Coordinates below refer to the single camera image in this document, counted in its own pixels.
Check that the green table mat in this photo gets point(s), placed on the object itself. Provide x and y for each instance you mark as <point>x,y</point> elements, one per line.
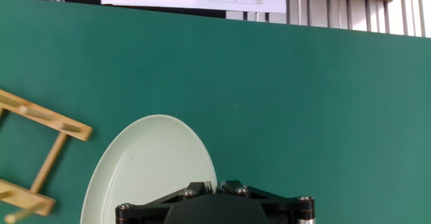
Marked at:
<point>303,116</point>

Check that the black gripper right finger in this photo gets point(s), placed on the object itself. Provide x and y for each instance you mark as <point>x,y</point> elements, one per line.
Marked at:
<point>283,205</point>

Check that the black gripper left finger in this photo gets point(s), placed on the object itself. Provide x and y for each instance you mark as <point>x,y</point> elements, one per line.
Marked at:
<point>151,207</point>

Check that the pale green round dish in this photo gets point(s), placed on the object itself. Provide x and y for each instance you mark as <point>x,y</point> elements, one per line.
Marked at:
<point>144,170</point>

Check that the wooden dish rack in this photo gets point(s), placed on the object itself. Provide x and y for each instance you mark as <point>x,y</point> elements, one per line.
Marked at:
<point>50,118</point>

